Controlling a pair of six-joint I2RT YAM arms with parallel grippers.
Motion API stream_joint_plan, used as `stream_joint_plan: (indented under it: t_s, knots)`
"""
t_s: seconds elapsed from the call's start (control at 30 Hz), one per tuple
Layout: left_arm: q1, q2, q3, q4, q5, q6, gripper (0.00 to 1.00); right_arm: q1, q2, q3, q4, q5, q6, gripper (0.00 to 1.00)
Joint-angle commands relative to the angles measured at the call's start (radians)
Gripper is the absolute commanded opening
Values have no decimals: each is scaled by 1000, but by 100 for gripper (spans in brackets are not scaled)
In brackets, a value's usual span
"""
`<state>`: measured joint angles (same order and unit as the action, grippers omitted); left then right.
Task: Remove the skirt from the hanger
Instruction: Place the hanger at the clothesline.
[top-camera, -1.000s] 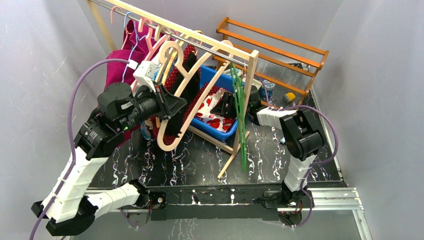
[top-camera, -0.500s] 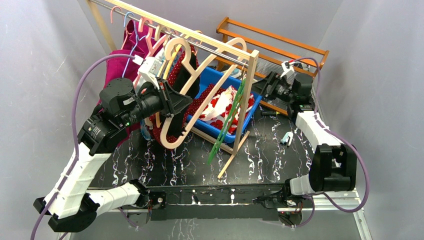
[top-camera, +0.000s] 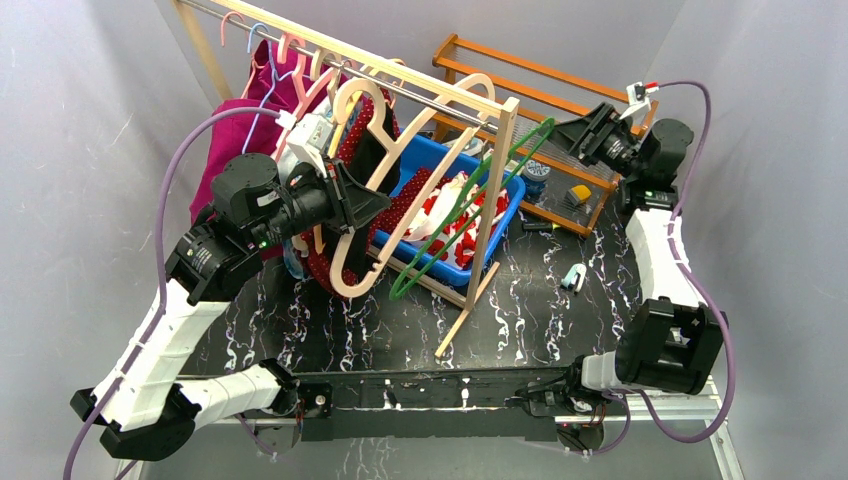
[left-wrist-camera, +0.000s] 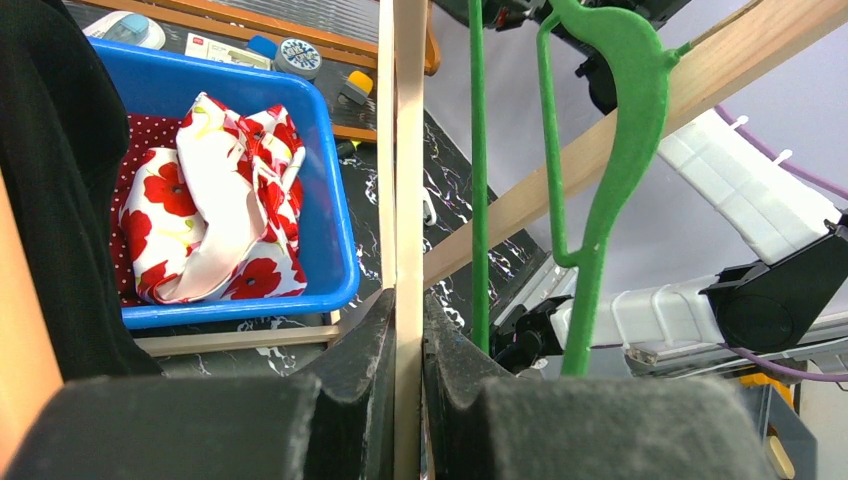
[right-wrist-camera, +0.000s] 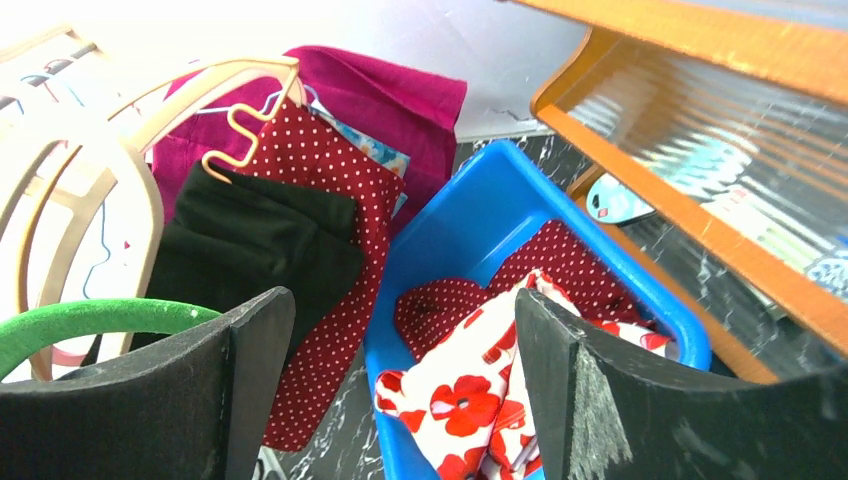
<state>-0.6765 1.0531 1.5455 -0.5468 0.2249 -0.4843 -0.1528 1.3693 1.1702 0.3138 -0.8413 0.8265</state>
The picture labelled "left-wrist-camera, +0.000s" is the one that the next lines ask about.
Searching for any white plastic clip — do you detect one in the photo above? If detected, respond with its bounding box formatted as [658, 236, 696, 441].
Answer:
[422, 187, 438, 227]

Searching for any black yellow marker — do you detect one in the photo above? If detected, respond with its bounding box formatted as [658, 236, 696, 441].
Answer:
[336, 139, 360, 160]

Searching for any yellow grey small object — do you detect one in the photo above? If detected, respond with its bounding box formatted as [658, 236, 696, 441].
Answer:
[340, 70, 374, 105]

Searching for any white red poppy garment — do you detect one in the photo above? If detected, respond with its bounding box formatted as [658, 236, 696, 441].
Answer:
[119, 93, 308, 305]

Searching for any orange wooden shoe rack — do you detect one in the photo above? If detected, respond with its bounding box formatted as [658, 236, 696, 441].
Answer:
[72, 0, 442, 144]

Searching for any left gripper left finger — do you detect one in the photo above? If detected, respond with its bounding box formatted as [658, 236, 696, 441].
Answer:
[5, 289, 396, 479]

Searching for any black garment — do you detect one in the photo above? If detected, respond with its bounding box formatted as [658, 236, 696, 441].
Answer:
[1, 1, 161, 380]

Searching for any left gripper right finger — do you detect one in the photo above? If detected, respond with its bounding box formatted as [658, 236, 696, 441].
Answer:
[423, 297, 774, 479]

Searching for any white paper box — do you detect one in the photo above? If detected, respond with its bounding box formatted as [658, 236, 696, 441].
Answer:
[184, 33, 271, 71]

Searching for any wooden clothes rack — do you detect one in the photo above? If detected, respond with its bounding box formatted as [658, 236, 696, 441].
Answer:
[377, 1, 847, 479]

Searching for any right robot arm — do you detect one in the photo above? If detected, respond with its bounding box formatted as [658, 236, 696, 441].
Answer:
[424, 1, 847, 375]

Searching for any blue plastic bin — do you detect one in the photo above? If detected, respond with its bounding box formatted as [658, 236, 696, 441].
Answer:
[90, 39, 360, 330]

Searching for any red polka dot skirt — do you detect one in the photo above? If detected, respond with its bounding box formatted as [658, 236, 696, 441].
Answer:
[109, 114, 181, 308]

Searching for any cream wooden hanger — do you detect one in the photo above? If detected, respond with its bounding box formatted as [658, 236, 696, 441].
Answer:
[1, 186, 63, 471]

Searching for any white blue tape dispenser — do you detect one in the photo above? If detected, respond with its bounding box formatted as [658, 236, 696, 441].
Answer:
[83, 10, 166, 50]

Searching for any green velvet hanger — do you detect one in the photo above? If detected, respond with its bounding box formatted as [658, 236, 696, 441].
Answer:
[466, 0, 694, 378]

